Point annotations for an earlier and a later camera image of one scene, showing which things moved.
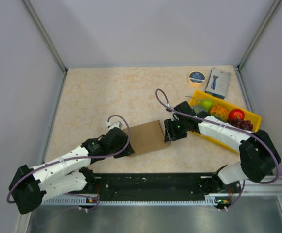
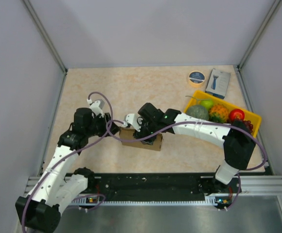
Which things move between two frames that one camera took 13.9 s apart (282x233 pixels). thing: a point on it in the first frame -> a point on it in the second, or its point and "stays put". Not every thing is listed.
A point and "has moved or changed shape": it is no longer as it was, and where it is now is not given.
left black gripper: [127, 151] -> [108, 117]
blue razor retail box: [218, 83] stays put
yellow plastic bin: [254, 118] stays put
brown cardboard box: [147, 137] has moved or changed shape
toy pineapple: [220, 111] stays put
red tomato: [236, 113] stays put
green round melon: [197, 108] stays put
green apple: [207, 104] stays put
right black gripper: [169, 125] -> [141, 134]
